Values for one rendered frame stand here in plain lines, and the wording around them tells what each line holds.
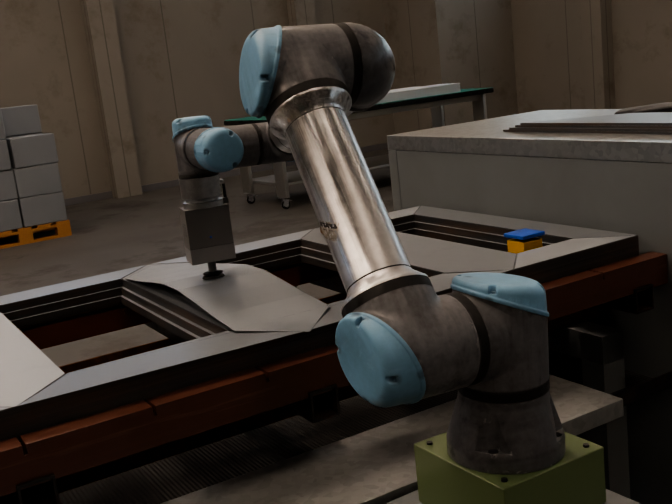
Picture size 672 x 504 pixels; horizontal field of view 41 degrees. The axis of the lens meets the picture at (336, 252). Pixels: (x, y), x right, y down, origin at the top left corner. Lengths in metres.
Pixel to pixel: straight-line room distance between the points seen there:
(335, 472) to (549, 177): 0.99
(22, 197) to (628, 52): 7.06
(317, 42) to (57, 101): 9.48
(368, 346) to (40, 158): 7.40
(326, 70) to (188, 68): 10.02
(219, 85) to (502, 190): 9.28
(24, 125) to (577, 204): 7.11
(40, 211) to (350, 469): 7.13
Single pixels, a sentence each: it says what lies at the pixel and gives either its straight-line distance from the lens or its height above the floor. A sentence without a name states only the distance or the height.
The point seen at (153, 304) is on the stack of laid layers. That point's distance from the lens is 1.79.
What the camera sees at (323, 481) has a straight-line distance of 1.34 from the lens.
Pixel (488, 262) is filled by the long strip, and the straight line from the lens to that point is 1.74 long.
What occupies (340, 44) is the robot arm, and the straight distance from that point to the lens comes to 1.22.
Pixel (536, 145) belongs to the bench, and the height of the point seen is 1.04.
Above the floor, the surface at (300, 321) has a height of 0.87.
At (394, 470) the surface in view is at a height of 0.68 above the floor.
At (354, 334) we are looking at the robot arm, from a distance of 1.03.
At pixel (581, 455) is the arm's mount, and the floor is 0.76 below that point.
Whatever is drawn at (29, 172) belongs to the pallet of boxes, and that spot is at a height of 0.62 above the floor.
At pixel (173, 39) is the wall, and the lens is 11.14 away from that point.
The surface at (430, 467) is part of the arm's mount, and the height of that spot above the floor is 0.74.
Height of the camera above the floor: 1.27
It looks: 12 degrees down
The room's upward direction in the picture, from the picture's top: 6 degrees counter-clockwise
